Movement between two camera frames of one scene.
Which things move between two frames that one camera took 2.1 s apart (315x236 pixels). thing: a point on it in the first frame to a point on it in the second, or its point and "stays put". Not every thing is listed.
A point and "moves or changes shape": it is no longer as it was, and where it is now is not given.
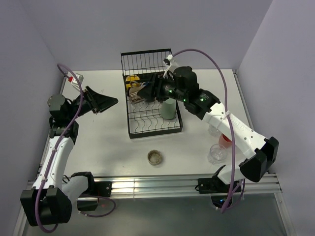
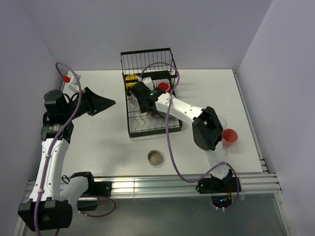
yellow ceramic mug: [132, 81] stays put
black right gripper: [159, 81] to [142, 109]
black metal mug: [133, 92] moves or changes shape
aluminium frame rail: [138, 187] stays put
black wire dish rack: [145, 119] stays put
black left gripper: [97, 102] stays put
